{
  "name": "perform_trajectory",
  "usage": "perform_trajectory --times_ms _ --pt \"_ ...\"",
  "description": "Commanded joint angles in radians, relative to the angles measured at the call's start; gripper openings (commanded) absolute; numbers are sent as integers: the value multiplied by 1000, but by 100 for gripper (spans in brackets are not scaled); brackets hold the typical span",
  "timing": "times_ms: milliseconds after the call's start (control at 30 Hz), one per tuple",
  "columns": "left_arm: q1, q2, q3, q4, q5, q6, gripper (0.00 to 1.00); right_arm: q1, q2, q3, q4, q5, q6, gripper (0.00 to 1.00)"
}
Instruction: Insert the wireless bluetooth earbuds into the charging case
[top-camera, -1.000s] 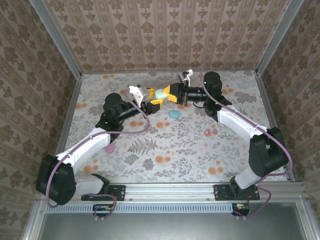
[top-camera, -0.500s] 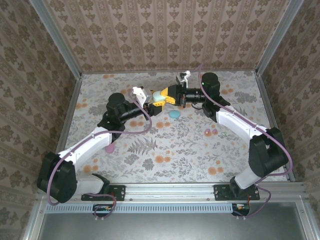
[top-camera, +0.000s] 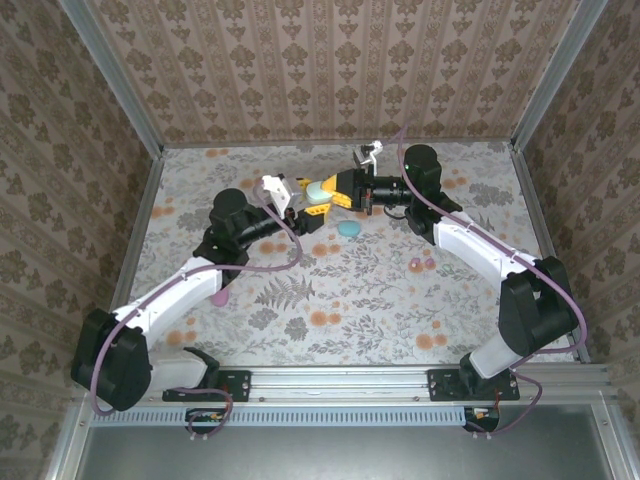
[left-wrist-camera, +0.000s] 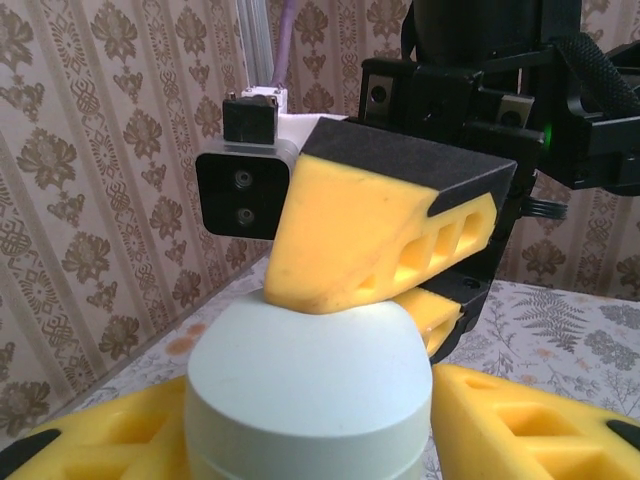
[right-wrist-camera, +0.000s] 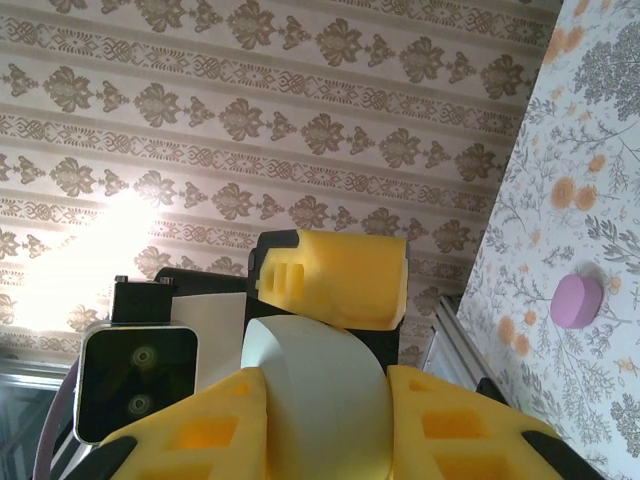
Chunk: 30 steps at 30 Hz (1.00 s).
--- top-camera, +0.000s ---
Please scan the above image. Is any grey metal sheet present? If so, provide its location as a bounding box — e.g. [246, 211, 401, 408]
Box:
[74, 405, 619, 480]

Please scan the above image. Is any aluminium frame post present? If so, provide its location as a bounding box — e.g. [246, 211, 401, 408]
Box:
[509, 0, 599, 151]
[58, 0, 166, 160]

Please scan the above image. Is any aluminium table side rail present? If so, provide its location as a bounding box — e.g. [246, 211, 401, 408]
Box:
[107, 152, 165, 321]
[508, 142, 592, 364]

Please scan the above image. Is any small controller board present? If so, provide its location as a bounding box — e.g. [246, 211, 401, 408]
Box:
[185, 407, 226, 435]
[463, 405, 501, 434]

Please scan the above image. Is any mint green earbud charging case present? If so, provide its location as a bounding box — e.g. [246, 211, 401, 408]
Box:
[304, 180, 334, 205]

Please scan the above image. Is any grey slotted cable duct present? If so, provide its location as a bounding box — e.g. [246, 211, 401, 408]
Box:
[92, 407, 469, 427]

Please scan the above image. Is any aluminium table back rail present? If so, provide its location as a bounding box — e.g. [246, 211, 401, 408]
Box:
[160, 141, 517, 150]

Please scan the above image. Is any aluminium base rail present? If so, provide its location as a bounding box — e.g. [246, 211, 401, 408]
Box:
[74, 363, 614, 407]

